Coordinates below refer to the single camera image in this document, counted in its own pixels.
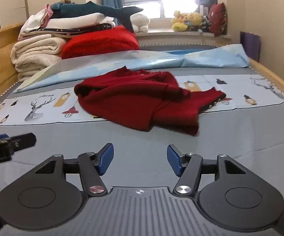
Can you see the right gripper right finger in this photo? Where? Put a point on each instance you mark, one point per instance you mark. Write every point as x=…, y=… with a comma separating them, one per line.
x=189, y=168

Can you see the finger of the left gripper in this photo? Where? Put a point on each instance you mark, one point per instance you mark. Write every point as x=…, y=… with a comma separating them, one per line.
x=10, y=145

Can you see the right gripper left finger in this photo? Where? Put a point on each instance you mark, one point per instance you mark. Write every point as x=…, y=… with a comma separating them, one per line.
x=91, y=167

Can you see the dark red knit sweater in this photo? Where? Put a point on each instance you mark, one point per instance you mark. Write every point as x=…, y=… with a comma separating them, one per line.
x=142, y=99

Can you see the cream folded blanket stack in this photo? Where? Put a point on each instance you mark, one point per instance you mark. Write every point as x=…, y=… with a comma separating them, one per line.
x=35, y=54

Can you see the light blue folded sheet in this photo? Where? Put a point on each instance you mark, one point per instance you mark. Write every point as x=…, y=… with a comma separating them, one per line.
x=68, y=70

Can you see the bright red folded blanket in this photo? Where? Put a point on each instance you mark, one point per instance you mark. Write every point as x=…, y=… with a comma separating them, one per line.
x=113, y=40

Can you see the white folded bedding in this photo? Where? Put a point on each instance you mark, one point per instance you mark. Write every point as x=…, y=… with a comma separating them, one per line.
x=34, y=23

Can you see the purple box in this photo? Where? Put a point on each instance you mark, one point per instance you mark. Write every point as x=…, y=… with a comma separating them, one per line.
x=251, y=44

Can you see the yellow plush toy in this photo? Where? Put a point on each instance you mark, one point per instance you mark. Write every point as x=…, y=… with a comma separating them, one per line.
x=191, y=21

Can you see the pink cloth item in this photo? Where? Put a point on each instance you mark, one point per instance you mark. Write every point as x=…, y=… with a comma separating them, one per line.
x=48, y=12

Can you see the white plush toy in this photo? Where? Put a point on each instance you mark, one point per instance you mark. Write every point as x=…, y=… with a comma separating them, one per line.
x=139, y=23

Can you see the dark red cushion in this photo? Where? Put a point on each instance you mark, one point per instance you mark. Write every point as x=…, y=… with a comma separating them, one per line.
x=218, y=19

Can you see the teal shark plush toy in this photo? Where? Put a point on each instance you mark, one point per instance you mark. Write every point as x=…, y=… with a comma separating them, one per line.
x=122, y=14

